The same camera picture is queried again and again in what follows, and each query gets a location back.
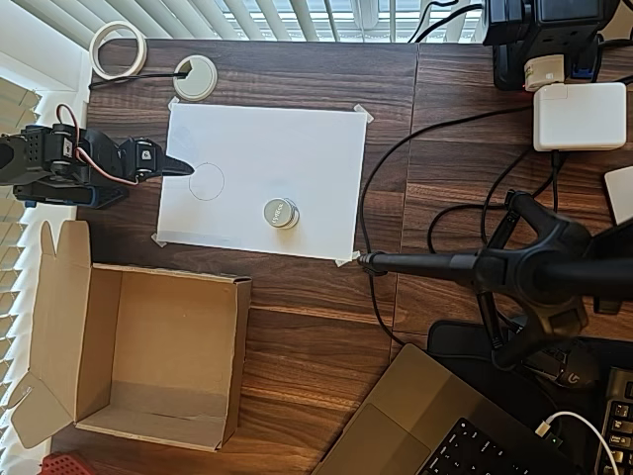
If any small round silver tin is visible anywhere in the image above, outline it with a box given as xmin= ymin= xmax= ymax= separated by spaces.
xmin=262 ymin=197 xmax=302 ymax=231

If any open brown cardboard box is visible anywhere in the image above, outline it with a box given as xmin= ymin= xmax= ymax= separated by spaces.
xmin=7 ymin=219 xmax=253 ymax=454

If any round white desk grommet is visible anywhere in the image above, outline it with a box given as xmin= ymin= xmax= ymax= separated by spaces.
xmin=172 ymin=55 xmax=219 ymax=102

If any white paper sheet with circles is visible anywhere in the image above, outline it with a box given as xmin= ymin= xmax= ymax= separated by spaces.
xmin=156 ymin=101 xmax=369 ymax=262

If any cream masking tape roll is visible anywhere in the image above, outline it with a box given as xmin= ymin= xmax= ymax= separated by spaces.
xmin=89 ymin=21 xmax=148 ymax=81

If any cream vertical blinds, window set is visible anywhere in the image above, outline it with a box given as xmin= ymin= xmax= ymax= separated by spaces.
xmin=98 ymin=0 xmax=489 ymax=44

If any cream vertical blinds, wide set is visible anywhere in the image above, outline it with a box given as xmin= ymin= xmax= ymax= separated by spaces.
xmin=0 ymin=73 xmax=93 ymax=475

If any red perforated clamp block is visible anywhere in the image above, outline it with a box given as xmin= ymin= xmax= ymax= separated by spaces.
xmin=39 ymin=450 xmax=93 ymax=475

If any black mouse pad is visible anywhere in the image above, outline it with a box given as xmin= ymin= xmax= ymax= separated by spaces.
xmin=426 ymin=319 xmax=614 ymax=446

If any grey laptop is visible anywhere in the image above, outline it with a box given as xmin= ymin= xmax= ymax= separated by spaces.
xmin=311 ymin=343 xmax=584 ymax=475

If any small white plug adapter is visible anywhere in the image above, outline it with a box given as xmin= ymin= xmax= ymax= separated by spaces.
xmin=522 ymin=52 xmax=568 ymax=93

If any black tripod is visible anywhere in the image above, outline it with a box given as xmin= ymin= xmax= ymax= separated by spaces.
xmin=355 ymin=190 xmax=633 ymax=372

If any black power strip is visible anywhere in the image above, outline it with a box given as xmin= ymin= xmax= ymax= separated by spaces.
xmin=482 ymin=0 xmax=622 ymax=91

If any large white power adapter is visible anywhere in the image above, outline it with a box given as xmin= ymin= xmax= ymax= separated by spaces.
xmin=532 ymin=81 xmax=628 ymax=153

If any blue plug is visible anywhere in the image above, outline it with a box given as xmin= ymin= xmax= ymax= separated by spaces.
xmin=570 ymin=48 xmax=598 ymax=81

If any flat white device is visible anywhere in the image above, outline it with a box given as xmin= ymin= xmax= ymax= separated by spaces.
xmin=602 ymin=166 xmax=633 ymax=227

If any black Logitech mouse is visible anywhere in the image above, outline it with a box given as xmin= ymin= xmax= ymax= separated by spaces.
xmin=523 ymin=340 xmax=602 ymax=390

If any black keyboard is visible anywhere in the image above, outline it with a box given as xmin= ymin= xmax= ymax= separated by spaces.
xmin=599 ymin=365 xmax=633 ymax=475

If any thin black grommet cable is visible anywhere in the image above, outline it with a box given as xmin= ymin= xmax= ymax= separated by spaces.
xmin=87 ymin=70 xmax=192 ymax=92

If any long black cable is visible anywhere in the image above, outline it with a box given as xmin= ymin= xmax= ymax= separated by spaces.
xmin=357 ymin=105 xmax=538 ymax=348

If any black cable to power strip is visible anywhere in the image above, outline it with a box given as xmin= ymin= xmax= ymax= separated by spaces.
xmin=408 ymin=0 xmax=486 ymax=45

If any black adapter cable with loop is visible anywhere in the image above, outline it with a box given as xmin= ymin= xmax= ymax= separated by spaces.
xmin=427 ymin=146 xmax=563 ymax=254

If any white USB cable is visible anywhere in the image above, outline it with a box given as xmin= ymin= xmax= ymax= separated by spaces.
xmin=537 ymin=410 xmax=622 ymax=475

